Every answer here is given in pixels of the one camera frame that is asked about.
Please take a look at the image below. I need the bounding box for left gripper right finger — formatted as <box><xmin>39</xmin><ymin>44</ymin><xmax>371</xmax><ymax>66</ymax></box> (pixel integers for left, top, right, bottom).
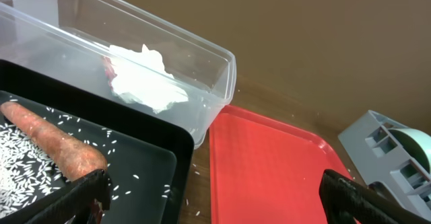
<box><xmin>319</xmin><ymin>169</ymin><xmax>430</xmax><ymax>224</ymax></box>

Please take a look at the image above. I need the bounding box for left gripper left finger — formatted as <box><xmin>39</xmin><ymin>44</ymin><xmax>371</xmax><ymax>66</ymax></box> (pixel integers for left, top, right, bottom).
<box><xmin>1</xmin><ymin>169</ymin><xmax>111</xmax><ymax>224</ymax></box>

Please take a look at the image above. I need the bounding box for orange carrot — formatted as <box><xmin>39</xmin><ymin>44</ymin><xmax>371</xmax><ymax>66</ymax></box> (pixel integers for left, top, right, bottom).
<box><xmin>1</xmin><ymin>102</ymin><xmax>108</xmax><ymax>181</ymax></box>

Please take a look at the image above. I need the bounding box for white rice pile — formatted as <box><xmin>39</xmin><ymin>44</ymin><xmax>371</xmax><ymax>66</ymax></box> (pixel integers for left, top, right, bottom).
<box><xmin>0</xmin><ymin>98</ymin><xmax>171</xmax><ymax>218</ymax></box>

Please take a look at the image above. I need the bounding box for green bowl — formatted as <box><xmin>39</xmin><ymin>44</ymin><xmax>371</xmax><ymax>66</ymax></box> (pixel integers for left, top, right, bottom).
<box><xmin>389</xmin><ymin>128</ymin><xmax>430</xmax><ymax>173</ymax></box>

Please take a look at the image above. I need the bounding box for red snack wrapper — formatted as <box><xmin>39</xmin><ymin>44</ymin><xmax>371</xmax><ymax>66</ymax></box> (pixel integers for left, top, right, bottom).
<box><xmin>102</xmin><ymin>57</ymin><xmax>117</xmax><ymax>88</ymax></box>

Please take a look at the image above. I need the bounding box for white napkin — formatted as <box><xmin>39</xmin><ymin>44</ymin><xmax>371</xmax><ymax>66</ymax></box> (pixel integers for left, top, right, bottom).
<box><xmin>109</xmin><ymin>44</ymin><xmax>189</xmax><ymax>114</ymax></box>

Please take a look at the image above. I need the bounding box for grey dishwasher rack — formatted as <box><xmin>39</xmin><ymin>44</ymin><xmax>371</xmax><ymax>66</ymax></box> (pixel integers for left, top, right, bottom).
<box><xmin>338</xmin><ymin>110</ymin><xmax>430</xmax><ymax>221</ymax></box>

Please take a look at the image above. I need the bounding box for black plastic tray bin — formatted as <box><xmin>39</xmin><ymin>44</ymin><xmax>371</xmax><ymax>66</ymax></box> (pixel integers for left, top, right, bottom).
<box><xmin>1</xmin><ymin>61</ymin><xmax>193</xmax><ymax>224</ymax></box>

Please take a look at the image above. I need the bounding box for red serving tray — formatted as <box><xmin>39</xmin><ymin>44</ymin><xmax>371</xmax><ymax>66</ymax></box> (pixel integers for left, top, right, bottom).
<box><xmin>209</xmin><ymin>106</ymin><xmax>349</xmax><ymax>224</ymax></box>

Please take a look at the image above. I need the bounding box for clear plastic bin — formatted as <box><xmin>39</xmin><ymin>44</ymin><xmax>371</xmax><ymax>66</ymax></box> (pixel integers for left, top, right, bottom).
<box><xmin>1</xmin><ymin>0</ymin><xmax>236</xmax><ymax>147</ymax></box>

